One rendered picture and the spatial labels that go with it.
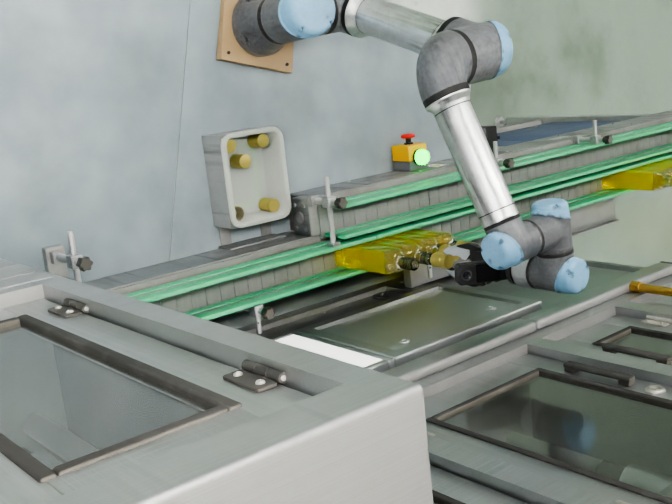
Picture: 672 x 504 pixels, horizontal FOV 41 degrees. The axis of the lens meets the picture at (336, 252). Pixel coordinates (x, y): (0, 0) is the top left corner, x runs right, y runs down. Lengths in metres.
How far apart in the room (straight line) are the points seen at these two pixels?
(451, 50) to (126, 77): 0.74
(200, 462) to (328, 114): 1.83
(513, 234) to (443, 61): 0.36
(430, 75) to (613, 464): 0.80
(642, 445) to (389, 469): 0.88
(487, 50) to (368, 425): 1.27
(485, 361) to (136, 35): 1.04
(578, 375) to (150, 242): 0.99
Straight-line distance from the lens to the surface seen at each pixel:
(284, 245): 2.18
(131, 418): 0.80
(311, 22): 2.08
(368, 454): 0.71
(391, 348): 1.92
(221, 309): 2.02
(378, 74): 2.53
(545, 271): 1.90
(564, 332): 2.07
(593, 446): 1.55
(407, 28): 2.01
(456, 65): 1.81
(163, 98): 2.14
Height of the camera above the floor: 2.63
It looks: 50 degrees down
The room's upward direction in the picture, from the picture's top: 99 degrees clockwise
